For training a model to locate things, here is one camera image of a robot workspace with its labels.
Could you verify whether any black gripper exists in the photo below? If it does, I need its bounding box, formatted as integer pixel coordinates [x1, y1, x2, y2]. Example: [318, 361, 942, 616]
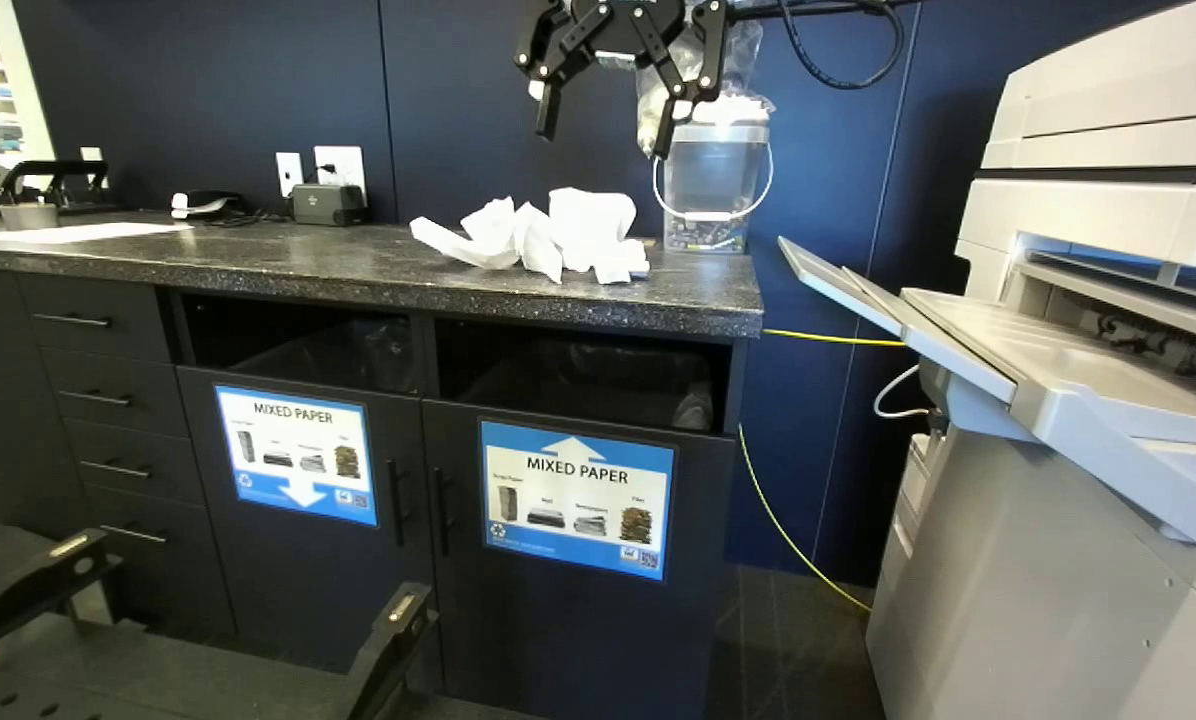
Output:
[512, 0, 733, 161]

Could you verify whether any black bin liner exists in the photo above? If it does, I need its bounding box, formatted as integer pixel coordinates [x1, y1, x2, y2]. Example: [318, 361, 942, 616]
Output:
[461, 338, 718, 431]
[227, 317, 425, 396]

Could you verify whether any clear plastic bag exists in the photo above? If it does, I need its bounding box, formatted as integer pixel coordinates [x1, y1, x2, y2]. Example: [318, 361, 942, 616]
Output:
[630, 11, 775, 152]

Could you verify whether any clear plastic bucket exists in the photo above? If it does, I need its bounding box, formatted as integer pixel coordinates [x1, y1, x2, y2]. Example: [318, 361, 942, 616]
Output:
[647, 94, 775, 256]

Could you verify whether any black power adapter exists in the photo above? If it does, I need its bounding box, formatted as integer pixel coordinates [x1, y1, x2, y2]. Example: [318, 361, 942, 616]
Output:
[282, 180, 369, 227]

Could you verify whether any mixed paper label up arrow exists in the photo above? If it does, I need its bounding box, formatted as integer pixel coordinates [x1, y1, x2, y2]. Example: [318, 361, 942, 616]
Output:
[474, 416, 677, 582]

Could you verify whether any mixed paper label down arrow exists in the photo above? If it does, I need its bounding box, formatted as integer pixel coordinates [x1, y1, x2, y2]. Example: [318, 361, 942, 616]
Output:
[213, 379, 385, 532]

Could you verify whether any grey printer side tray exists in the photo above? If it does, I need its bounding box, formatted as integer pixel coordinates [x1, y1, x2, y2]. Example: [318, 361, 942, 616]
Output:
[773, 230, 1196, 553]

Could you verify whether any dark cabinet door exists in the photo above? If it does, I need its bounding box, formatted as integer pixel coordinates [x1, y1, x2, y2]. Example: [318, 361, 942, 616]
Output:
[419, 396, 739, 720]
[171, 365, 430, 673]

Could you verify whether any white flat paper sheet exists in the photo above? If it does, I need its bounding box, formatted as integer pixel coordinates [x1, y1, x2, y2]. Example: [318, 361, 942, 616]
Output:
[0, 215, 198, 250]

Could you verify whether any black paper punch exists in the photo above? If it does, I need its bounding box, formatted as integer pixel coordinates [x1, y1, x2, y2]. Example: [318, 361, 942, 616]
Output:
[0, 147, 114, 225]

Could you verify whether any dark cabinet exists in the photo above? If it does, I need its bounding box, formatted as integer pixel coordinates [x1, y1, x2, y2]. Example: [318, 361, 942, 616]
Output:
[0, 256, 749, 720]

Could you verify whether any grey office printer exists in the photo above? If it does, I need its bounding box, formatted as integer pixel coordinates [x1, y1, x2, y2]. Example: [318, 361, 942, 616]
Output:
[865, 0, 1196, 720]

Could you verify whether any black work platform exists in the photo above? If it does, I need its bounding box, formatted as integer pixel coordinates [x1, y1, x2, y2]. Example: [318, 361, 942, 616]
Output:
[0, 616, 358, 720]

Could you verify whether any black clamp orange tip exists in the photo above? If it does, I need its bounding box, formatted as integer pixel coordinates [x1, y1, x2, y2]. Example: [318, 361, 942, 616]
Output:
[0, 525, 127, 697]

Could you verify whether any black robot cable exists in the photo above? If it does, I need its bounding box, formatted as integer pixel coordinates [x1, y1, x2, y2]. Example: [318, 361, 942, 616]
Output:
[775, 0, 907, 94]

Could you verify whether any wide white wall outlet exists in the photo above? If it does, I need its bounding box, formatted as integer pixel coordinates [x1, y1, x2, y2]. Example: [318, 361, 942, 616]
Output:
[312, 139, 369, 192]

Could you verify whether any narrow white wall plate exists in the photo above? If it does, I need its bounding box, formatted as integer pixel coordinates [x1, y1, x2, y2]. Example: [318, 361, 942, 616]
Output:
[273, 147, 307, 198]

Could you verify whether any white cable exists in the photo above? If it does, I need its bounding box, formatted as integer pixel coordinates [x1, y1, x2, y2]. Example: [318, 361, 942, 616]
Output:
[871, 361, 938, 425]

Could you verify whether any black door handle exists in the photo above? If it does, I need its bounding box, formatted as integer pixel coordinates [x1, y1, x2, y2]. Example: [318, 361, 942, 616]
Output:
[385, 457, 413, 547]
[430, 464, 461, 556]

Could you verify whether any yellow cable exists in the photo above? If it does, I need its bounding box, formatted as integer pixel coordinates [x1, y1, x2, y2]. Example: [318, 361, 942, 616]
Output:
[733, 325, 910, 616]

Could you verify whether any black drawer handle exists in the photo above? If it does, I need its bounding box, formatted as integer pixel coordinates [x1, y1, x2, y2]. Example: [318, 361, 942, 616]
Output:
[96, 520, 171, 553]
[70, 457, 156, 484]
[28, 309, 114, 333]
[52, 383, 135, 413]

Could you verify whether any black clamp bracket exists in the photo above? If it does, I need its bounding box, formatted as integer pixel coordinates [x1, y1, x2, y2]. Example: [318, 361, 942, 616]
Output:
[331, 575, 441, 720]

